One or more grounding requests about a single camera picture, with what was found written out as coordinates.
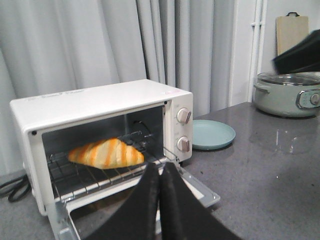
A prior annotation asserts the oven knob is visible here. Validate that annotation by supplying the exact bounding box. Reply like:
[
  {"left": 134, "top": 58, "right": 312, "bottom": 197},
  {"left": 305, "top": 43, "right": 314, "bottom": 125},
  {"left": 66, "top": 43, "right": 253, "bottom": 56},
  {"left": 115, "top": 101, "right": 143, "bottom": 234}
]
[
  {"left": 177, "top": 136, "right": 190, "bottom": 153},
  {"left": 176, "top": 107, "right": 192, "bottom": 124}
]

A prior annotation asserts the white wall pipe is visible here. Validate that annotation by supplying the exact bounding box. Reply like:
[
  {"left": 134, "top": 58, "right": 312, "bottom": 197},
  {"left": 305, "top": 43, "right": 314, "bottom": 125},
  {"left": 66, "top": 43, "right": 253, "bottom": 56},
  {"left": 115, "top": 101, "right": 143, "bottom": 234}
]
[{"left": 247, "top": 0, "right": 268, "bottom": 102}]

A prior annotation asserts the black power cable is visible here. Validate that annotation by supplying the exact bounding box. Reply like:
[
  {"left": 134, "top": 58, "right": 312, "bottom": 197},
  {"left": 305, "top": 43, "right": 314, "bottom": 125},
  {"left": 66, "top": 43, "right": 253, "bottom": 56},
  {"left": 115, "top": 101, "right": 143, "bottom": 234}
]
[{"left": 0, "top": 173, "right": 31, "bottom": 203}]

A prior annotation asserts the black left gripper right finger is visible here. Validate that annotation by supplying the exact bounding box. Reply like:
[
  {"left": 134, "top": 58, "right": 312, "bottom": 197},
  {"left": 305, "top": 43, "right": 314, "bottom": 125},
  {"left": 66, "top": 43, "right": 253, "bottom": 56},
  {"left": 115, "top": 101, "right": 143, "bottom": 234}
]
[{"left": 159, "top": 163, "right": 240, "bottom": 240}]

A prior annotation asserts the wooden cutting board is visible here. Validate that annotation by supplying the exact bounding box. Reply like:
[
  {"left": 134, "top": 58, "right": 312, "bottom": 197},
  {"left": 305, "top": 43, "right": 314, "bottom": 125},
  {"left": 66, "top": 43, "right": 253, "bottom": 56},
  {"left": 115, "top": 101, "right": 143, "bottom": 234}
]
[{"left": 276, "top": 11, "right": 309, "bottom": 56}]

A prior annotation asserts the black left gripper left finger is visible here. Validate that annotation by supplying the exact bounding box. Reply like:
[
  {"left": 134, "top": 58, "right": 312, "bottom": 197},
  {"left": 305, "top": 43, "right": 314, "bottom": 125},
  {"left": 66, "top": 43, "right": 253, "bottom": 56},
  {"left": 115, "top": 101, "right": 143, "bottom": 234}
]
[{"left": 86, "top": 163, "right": 160, "bottom": 240}]

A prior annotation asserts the green electric cooking pot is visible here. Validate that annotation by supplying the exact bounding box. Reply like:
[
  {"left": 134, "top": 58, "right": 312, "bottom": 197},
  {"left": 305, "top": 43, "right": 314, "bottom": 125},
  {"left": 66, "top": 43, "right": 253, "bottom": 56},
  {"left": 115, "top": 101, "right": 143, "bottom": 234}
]
[{"left": 253, "top": 72, "right": 320, "bottom": 118}]

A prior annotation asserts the glass oven door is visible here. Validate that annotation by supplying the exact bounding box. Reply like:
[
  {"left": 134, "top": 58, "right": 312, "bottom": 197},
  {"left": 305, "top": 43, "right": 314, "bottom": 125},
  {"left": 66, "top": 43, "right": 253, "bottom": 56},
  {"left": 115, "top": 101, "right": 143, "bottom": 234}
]
[{"left": 45, "top": 162, "right": 220, "bottom": 240}]

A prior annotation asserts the grey curtain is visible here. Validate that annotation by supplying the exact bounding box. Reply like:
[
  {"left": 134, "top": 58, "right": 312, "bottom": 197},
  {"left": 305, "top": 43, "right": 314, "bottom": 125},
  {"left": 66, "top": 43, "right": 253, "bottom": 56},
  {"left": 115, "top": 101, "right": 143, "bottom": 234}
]
[{"left": 0, "top": 0, "right": 234, "bottom": 175}]

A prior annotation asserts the teal round plate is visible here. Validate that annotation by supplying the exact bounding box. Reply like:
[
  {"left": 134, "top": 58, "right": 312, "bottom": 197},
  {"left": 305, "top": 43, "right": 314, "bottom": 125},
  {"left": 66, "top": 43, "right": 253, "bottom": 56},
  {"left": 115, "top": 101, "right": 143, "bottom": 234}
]
[{"left": 192, "top": 119, "right": 236, "bottom": 151}]

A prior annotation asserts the white Toshiba toaster oven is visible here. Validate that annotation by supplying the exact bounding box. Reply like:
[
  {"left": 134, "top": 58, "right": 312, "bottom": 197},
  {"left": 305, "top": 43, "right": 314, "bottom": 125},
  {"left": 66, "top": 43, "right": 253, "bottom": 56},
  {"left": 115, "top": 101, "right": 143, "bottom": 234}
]
[{"left": 10, "top": 79, "right": 193, "bottom": 216}]

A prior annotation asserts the upper oven knob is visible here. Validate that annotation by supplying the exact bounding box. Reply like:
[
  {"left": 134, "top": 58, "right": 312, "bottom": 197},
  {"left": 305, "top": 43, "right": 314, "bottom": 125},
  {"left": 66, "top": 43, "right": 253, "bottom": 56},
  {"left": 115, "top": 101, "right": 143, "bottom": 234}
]
[{"left": 176, "top": 107, "right": 192, "bottom": 124}]

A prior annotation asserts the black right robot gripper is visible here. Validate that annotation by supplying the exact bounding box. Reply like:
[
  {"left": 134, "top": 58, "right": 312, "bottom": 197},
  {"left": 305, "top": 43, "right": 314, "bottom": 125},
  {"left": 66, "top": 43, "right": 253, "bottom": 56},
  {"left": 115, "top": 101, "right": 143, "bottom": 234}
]
[{"left": 272, "top": 29, "right": 320, "bottom": 74}]

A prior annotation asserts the metal oven wire rack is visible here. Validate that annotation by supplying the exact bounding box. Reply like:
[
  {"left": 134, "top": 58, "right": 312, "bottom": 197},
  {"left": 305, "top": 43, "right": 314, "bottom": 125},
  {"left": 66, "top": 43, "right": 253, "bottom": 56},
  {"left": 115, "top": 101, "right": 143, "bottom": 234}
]
[{"left": 47, "top": 145, "right": 180, "bottom": 202}]

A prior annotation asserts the lower oven knob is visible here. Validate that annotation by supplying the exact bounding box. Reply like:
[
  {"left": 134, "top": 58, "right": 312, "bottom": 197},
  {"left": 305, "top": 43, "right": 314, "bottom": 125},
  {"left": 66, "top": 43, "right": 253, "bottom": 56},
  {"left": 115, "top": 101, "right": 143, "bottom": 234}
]
[{"left": 177, "top": 136, "right": 190, "bottom": 153}]

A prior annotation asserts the orange striped croissant bread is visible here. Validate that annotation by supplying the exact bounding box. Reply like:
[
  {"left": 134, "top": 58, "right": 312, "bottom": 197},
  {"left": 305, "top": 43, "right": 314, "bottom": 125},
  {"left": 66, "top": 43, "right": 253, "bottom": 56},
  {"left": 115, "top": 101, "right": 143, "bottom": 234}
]
[{"left": 67, "top": 138, "right": 145, "bottom": 170}]

